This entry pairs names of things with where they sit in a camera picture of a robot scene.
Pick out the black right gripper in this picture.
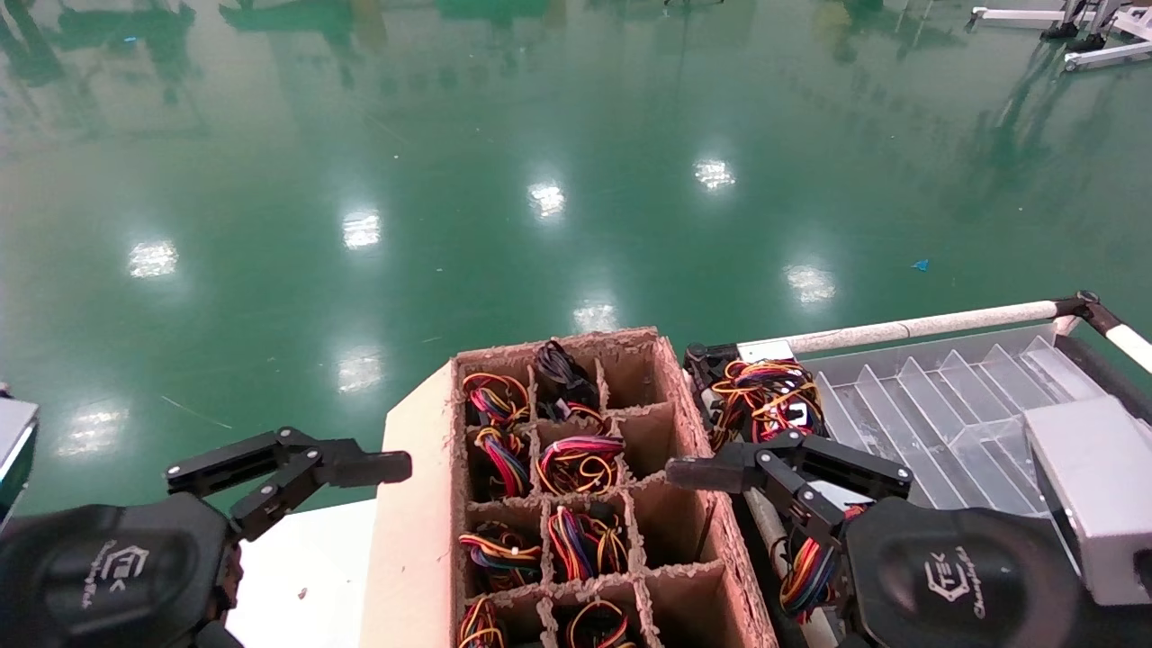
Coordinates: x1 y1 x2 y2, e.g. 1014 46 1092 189
667 429 1152 648

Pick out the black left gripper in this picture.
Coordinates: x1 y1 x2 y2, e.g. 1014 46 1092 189
0 427 412 648

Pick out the power supply with coloured wires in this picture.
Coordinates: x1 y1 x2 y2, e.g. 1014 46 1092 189
565 598 635 648
546 506 629 581
472 425 534 498
462 372 532 426
536 435 626 496
459 522 544 590
778 481 867 622
457 596 507 648
684 339 825 451

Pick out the grey rack pipe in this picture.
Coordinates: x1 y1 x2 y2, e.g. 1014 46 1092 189
743 489 791 577

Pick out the clear plastic ridged tray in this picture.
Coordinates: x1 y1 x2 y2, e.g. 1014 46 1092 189
804 324 1110 516

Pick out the brown divided cardboard box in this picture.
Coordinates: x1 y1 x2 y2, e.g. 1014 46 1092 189
360 327 779 648

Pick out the long white rack pipe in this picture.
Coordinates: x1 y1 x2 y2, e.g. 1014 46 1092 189
783 300 1065 355

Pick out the black pipe joint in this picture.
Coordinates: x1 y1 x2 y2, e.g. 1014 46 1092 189
1051 290 1126 339

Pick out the short white rack pipe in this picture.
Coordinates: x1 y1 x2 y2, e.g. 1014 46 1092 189
1105 322 1152 375

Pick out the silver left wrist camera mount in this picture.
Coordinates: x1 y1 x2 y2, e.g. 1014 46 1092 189
0 387 40 525

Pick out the power supply with black wires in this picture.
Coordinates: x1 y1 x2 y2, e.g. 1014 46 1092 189
533 339 602 420

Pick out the white metal floor frame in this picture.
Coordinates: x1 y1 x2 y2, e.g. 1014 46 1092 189
967 0 1152 73

